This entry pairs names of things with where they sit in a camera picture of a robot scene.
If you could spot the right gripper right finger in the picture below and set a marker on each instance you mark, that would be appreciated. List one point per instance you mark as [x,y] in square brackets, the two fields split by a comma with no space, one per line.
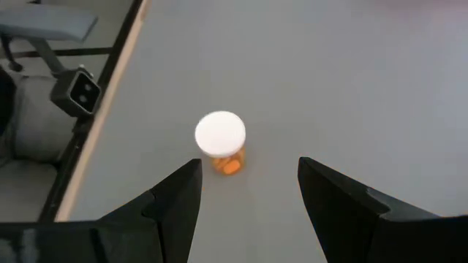
[340,219]

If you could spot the black table-level camera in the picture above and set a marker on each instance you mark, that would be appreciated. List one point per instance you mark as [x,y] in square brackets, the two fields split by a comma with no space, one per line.
[75,93]

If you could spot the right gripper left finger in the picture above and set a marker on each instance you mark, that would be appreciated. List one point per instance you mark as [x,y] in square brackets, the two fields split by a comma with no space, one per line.
[164,226]

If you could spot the grey camera on arm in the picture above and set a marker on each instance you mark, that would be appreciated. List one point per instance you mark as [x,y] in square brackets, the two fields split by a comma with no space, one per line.
[40,120]

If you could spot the orange pill bottle white cap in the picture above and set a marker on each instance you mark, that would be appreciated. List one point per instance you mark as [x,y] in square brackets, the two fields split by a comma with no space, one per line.
[220,135]

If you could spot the black aluminium table frame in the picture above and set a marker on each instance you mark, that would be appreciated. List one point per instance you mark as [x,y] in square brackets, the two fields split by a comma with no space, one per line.
[73,160]

